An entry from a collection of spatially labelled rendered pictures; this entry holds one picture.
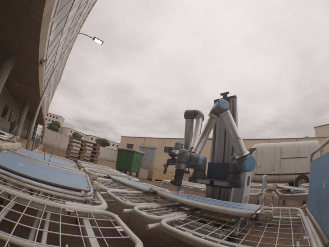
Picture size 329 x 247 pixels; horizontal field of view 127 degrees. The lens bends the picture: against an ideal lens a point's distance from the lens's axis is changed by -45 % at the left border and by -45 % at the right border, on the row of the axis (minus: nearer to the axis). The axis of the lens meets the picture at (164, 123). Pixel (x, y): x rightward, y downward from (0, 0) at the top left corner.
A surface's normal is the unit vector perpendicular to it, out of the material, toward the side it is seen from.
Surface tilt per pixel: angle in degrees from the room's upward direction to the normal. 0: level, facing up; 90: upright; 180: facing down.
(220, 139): 90
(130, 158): 94
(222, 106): 84
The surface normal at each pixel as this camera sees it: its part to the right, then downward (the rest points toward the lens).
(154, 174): 0.40, -0.21
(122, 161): -0.42, -0.25
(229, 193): -0.72, -0.30
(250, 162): 0.09, -0.20
